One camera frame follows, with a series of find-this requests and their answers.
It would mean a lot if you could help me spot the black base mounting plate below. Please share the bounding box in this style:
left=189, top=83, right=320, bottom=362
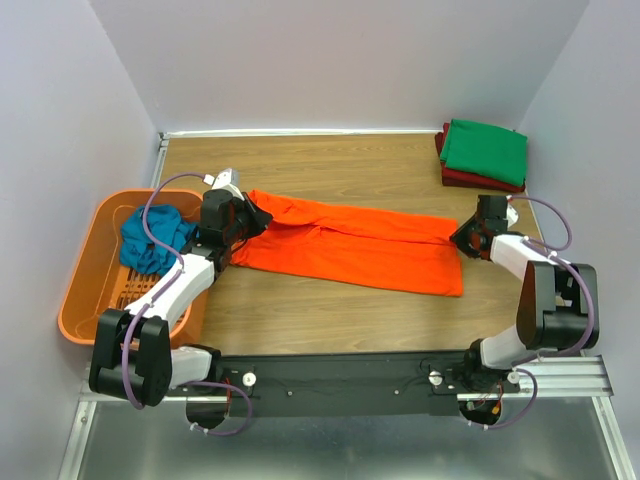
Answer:
left=180, top=350, right=519, bottom=418

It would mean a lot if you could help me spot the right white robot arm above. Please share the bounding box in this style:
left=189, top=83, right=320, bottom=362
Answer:
left=450, top=195, right=600, bottom=391

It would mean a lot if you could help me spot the orange t shirt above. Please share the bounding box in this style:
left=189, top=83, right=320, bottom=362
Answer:
left=232, top=190, right=464, bottom=297

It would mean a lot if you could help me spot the teal t shirt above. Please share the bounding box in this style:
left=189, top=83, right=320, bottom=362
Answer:
left=119, top=205, right=197, bottom=276

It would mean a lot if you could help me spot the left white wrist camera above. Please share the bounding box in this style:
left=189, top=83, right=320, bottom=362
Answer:
left=203, top=168, right=241, bottom=197

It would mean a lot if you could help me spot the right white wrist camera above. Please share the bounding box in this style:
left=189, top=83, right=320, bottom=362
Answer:
left=506, top=196, right=519, bottom=228

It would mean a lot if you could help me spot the orange plastic basket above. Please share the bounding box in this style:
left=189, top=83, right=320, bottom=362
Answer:
left=58, top=188, right=208, bottom=347

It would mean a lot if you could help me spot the folded dark red t shirt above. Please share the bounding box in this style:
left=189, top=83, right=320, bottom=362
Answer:
left=433, top=122, right=526, bottom=195

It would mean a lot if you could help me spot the folded green t shirt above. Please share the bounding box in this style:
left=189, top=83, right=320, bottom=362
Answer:
left=440, top=118, right=528, bottom=187

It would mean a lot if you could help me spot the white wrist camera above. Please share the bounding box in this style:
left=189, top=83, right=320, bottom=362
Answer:
left=506, top=196, right=519, bottom=228
left=203, top=168, right=241, bottom=197

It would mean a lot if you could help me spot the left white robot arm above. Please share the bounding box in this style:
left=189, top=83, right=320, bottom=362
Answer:
left=89, top=187, right=273, bottom=409

